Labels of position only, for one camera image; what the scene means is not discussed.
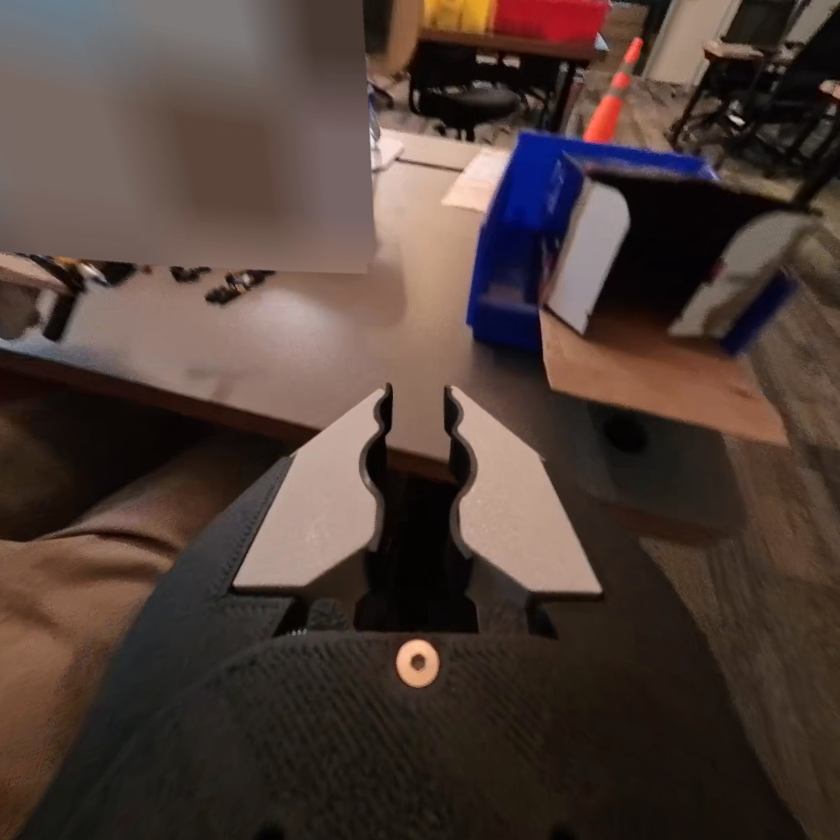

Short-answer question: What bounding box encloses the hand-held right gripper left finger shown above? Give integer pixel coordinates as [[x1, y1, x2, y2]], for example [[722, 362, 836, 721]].
[[233, 384, 395, 602]]

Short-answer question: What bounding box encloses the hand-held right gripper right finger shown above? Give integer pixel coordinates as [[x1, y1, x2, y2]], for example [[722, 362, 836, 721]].
[[445, 385, 604, 602]]

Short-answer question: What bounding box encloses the pile of small lego pins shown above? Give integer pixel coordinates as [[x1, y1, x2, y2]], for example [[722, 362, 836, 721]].
[[169, 264, 278, 307]]

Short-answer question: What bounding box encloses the blue lego box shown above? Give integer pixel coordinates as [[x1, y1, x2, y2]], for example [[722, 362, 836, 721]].
[[466, 130, 823, 357]]

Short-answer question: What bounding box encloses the brown cardboard sheet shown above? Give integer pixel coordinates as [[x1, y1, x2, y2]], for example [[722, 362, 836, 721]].
[[538, 307, 790, 448]]

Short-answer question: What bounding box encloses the person's brown trouser leg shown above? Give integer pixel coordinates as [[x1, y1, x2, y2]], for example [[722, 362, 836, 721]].
[[0, 443, 293, 840]]

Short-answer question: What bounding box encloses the paper sheet on desk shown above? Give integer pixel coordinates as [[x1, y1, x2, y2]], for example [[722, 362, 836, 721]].
[[441, 146, 511, 212]]

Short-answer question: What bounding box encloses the black round stool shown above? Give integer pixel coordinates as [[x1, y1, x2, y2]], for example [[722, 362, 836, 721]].
[[419, 85, 521, 143]]

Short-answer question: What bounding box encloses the orange traffic cone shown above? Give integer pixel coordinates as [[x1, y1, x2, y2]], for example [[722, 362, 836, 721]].
[[583, 36, 645, 144]]

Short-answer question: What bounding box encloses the dark wooden side table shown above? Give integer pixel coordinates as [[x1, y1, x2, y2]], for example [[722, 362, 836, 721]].
[[410, 28, 610, 135]]

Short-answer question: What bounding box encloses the dark chair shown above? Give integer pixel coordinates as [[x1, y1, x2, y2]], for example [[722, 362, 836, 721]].
[[669, 0, 840, 194]]

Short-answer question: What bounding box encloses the red storage bin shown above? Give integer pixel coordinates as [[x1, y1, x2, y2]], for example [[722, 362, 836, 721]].
[[492, 0, 613, 39]]

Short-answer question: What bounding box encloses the yellow storage bin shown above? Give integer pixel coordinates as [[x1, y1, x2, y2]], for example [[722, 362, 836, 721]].
[[423, 0, 497, 32]]

